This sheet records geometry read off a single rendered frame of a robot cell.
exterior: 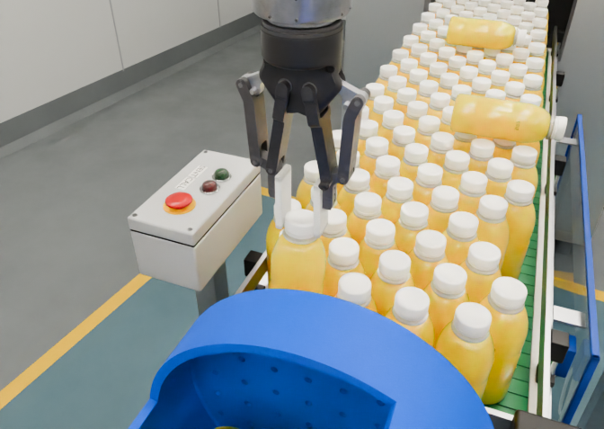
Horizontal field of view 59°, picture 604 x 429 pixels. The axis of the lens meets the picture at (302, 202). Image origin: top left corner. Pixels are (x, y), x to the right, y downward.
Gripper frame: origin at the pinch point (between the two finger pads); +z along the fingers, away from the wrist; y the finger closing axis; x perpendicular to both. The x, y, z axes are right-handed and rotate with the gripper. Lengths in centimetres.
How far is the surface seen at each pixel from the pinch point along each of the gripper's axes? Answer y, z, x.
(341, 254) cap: 3.6, 9.7, 4.1
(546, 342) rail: 30.0, 19.7, 8.9
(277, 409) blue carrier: 5.2, 9.4, -19.1
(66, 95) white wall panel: -239, 103, 197
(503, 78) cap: 18, 10, 75
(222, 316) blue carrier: 1.9, -3.5, -21.2
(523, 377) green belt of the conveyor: 28.9, 27.7, 9.3
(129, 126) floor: -195, 118, 198
